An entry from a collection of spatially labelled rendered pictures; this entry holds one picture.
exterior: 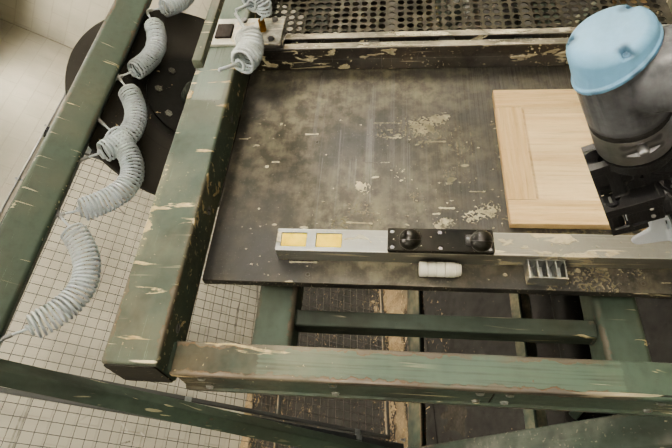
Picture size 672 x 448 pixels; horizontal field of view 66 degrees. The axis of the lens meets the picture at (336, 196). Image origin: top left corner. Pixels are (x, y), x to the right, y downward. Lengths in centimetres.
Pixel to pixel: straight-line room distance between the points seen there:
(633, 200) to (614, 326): 48
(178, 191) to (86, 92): 67
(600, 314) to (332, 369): 51
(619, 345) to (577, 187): 32
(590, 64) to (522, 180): 67
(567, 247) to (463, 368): 31
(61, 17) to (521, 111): 701
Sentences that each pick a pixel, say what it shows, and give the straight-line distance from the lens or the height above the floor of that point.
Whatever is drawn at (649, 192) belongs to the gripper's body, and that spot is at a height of 149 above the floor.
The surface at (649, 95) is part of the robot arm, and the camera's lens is 52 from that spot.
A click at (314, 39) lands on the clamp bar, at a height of 168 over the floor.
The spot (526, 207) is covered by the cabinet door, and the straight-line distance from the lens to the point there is 112.
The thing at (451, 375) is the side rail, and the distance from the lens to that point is 92.
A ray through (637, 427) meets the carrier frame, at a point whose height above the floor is 79.
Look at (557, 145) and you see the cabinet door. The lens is 124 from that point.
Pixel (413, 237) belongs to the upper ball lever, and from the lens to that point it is 89.
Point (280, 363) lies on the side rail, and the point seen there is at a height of 165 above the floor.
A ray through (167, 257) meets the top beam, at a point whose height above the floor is 187.
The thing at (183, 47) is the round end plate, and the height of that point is 195.
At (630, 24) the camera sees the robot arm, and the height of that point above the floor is 167.
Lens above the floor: 200
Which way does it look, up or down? 22 degrees down
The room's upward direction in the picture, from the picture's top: 69 degrees counter-clockwise
